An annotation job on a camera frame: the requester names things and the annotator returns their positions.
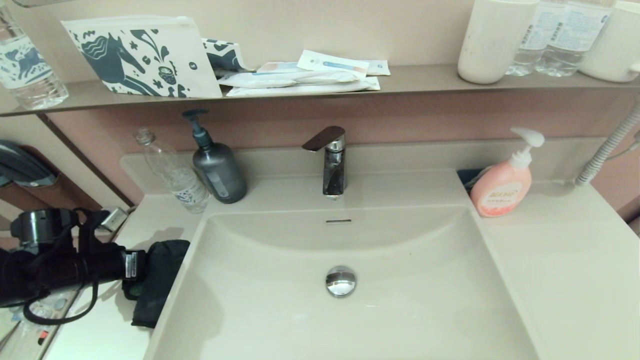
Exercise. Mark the clear empty plastic bottle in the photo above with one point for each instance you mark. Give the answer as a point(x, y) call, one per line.
point(182, 182)

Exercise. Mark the dark grey pump bottle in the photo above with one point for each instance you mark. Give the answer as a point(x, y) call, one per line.
point(220, 175)

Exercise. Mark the pink hand soap bottle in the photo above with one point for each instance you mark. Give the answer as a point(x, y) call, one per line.
point(500, 192)

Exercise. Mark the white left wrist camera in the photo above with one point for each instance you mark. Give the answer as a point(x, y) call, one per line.
point(114, 219)

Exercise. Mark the water bottle blue animal label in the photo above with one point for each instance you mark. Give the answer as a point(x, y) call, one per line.
point(27, 65)

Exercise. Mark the smooth white tumbler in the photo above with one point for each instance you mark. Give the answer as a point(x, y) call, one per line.
point(492, 45)

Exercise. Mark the chrome sink faucet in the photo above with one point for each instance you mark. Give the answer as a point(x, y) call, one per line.
point(333, 170)

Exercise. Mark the chrome drain stopper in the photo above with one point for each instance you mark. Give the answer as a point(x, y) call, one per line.
point(341, 281)

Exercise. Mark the clear water bottle white label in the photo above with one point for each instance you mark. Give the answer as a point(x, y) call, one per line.
point(570, 45)
point(530, 50)

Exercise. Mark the small white sachet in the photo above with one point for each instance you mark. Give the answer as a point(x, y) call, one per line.
point(380, 68)

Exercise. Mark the small blue patterned pouch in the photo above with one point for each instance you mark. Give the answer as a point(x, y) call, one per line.
point(225, 55)

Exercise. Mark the white pouch blue horse print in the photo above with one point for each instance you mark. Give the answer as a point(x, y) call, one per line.
point(149, 55)

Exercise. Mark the pale pink sachet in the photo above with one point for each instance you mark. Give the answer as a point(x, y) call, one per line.
point(277, 67)

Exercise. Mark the brown hair dryer holder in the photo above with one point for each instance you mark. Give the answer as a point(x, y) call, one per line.
point(75, 197)

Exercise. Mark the dark grey hair dryer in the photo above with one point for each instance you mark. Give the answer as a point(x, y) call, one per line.
point(22, 165)

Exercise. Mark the ribbed white cup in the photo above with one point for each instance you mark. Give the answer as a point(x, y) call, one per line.
point(612, 50)

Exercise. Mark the grey green microfiber cloth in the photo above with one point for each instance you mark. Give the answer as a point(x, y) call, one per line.
point(160, 280)

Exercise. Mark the grey wall shelf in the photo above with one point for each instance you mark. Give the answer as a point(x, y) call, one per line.
point(425, 79)

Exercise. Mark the beige sink basin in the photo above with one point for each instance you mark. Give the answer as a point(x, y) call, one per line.
point(300, 315)

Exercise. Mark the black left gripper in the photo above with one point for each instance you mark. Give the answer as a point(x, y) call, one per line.
point(112, 262)

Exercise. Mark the shrink-wrapped water bottle pack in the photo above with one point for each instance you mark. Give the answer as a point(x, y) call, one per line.
point(45, 335)

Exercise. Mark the long white sachet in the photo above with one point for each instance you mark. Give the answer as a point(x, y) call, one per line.
point(280, 79)
point(300, 90)

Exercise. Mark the white sachet blue stripe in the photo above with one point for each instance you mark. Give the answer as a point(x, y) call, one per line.
point(332, 64)

